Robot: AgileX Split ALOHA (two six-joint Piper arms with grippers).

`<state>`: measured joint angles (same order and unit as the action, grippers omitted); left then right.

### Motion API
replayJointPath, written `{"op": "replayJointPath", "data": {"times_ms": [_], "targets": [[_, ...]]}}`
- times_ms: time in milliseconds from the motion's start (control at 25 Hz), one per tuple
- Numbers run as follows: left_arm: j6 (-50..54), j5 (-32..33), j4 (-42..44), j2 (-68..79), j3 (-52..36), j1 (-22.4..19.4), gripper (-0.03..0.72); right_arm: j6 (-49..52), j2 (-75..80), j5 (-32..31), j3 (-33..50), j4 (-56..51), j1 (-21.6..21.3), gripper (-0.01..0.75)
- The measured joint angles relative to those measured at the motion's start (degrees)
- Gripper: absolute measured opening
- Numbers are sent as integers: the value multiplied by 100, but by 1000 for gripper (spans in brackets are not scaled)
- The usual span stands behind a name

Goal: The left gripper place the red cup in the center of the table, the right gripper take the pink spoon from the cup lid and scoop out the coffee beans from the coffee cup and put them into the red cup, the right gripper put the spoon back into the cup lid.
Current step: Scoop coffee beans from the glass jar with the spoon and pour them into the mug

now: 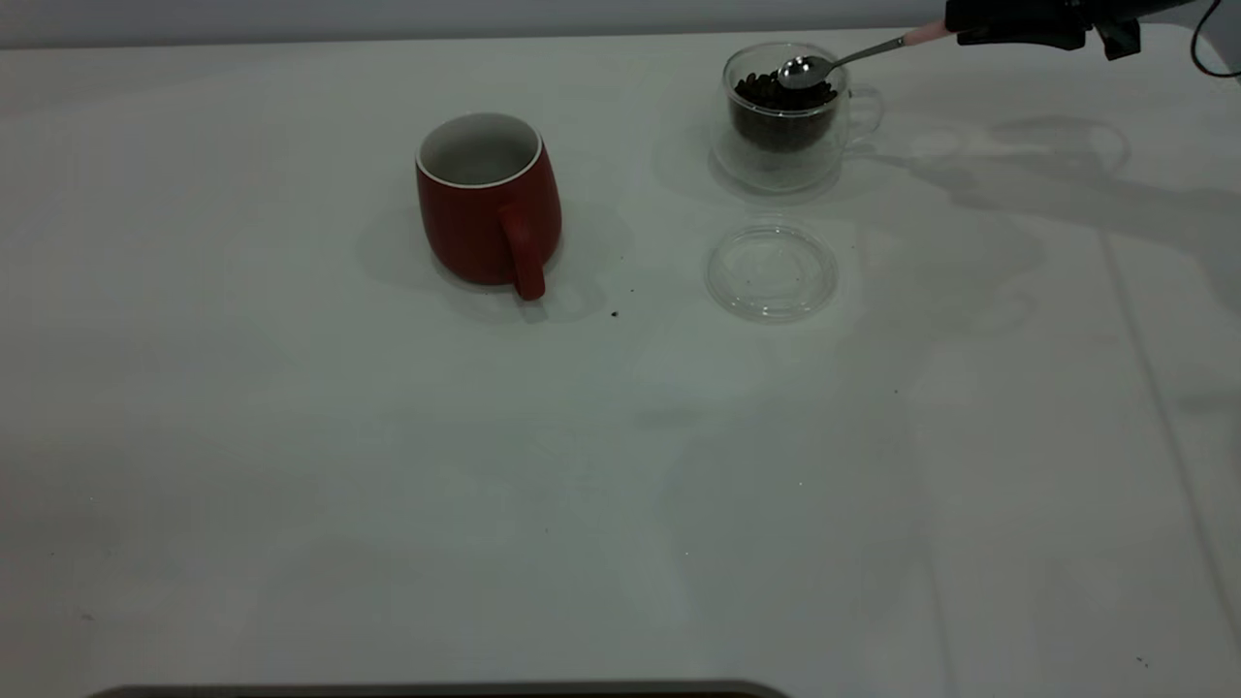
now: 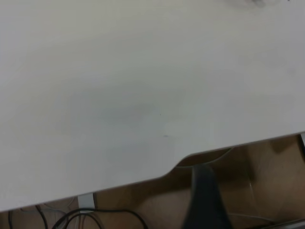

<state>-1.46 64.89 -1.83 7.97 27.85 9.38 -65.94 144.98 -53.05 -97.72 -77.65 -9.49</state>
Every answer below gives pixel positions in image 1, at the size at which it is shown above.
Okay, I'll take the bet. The clear double-wall glass cup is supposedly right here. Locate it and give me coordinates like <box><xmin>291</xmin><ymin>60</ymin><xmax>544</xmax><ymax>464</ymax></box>
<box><xmin>713</xmin><ymin>43</ymin><xmax>885</xmax><ymax>193</ymax></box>

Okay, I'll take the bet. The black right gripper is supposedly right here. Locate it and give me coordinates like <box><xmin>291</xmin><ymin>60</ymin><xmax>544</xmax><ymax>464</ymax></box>
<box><xmin>944</xmin><ymin>0</ymin><xmax>1195</xmax><ymax>61</ymax></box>

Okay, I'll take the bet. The red ceramic mug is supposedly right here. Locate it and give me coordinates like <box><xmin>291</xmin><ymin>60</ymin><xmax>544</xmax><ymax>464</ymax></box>
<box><xmin>416</xmin><ymin>112</ymin><xmax>563</xmax><ymax>301</ymax></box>

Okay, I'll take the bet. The dark coffee beans pile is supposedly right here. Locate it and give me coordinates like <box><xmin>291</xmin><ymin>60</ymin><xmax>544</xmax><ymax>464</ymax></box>
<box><xmin>732</xmin><ymin>73</ymin><xmax>838</xmax><ymax>153</ymax></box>

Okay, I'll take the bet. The pink-handled metal spoon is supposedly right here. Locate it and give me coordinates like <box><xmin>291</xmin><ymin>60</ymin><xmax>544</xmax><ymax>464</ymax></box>
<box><xmin>778</xmin><ymin>21</ymin><xmax>961</xmax><ymax>90</ymax></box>

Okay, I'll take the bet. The clear round glass lid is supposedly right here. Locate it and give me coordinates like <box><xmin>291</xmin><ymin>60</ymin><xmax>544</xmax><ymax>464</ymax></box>
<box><xmin>706</xmin><ymin>225</ymin><xmax>839</xmax><ymax>323</ymax></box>

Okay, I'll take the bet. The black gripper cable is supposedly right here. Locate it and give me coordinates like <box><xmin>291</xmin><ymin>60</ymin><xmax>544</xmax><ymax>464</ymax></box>
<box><xmin>1191</xmin><ymin>0</ymin><xmax>1241</xmax><ymax>79</ymax></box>

